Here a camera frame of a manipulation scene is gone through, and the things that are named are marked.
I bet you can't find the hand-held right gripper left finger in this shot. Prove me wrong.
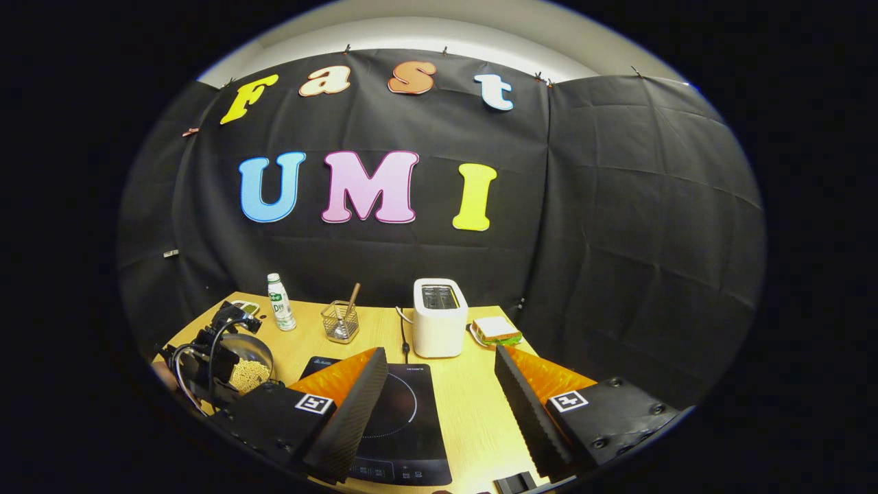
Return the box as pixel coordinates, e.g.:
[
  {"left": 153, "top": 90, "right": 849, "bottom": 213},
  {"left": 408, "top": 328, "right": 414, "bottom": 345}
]
[{"left": 209, "top": 346, "right": 390, "bottom": 484}]

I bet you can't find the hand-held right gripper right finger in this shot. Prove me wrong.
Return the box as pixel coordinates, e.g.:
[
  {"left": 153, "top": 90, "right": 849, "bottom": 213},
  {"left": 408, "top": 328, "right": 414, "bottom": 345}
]
[{"left": 494, "top": 343, "right": 681, "bottom": 483}]

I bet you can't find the steel pot with black handles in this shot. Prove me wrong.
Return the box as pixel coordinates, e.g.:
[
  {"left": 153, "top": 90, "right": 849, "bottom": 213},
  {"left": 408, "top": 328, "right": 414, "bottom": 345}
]
[{"left": 218, "top": 333, "right": 276, "bottom": 397}]

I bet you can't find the black induction cooktop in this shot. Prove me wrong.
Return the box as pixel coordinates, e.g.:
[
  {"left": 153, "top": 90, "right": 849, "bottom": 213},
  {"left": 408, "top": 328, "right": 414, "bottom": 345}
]
[{"left": 300, "top": 355, "right": 453, "bottom": 486}]

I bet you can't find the pile of yellow soybeans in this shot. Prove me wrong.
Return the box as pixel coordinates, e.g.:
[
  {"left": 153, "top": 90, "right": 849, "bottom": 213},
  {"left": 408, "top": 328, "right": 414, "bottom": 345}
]
[{"left": 230, "top": 360, "right": 272, "bottom": 394}]

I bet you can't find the sandwich with lettuce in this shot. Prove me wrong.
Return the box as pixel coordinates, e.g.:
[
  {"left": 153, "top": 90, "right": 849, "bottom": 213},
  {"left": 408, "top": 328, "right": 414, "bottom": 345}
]
[{"left": 473, "top": 316, "right": 523, "bottom": 346}]

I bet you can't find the small white plate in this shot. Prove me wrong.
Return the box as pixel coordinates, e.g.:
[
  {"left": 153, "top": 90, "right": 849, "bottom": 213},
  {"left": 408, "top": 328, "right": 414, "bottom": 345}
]
[{"left": 468, "top": 322, "right": 523, "bottom": 349}]

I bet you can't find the white drink bottle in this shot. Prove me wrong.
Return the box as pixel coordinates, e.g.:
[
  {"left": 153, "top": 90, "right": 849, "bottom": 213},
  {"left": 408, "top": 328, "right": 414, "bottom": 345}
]
[{"left": 267, "top": 273, "right": 297, "bottom": 332}]

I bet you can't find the white toaster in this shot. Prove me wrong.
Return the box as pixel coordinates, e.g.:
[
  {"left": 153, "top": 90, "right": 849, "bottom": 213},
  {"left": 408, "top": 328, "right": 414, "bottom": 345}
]
[{"left": 412, "top": 278, "right": 469, "bottom": 359}]

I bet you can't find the wooden spoon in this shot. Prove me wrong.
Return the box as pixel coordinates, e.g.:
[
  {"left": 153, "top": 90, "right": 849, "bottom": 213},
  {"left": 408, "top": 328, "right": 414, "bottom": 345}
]
[{"left": 341, "top": 283, "right": 361, "bottom": 330}]

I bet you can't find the toaster power cable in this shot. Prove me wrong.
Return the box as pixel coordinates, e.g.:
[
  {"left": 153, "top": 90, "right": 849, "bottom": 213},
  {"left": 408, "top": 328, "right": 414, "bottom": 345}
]
[{"left": 396, "top": 306, "right": 412, "bottom": 364}]

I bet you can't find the wire mesh basket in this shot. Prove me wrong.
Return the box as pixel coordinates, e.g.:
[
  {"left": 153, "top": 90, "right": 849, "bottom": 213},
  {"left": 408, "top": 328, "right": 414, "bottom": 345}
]
[{"left": 320, "top": 301, "right": 360, "bottom": 344}]

